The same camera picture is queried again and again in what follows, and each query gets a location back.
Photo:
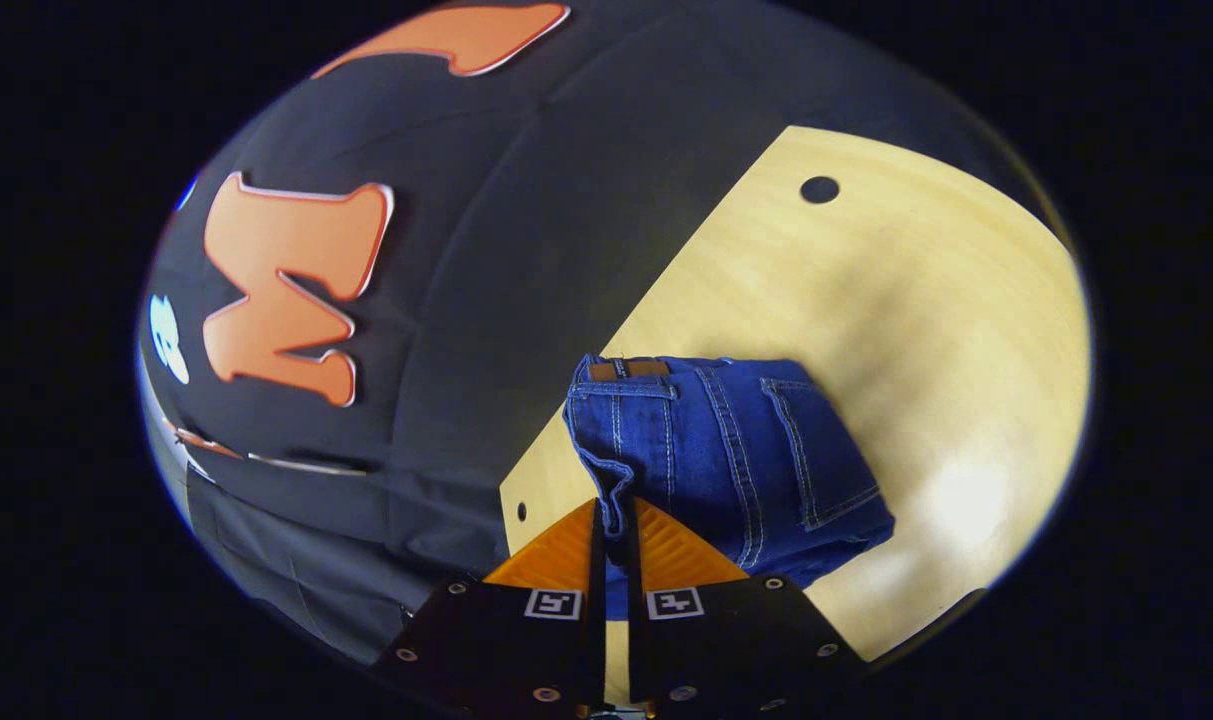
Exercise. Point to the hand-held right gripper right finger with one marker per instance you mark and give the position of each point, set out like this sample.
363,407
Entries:
736,650

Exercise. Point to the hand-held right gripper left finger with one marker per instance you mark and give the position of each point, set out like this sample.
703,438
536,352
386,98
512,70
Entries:
496,650

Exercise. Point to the blue denim jeans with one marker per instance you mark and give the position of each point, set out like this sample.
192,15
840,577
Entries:
736,450

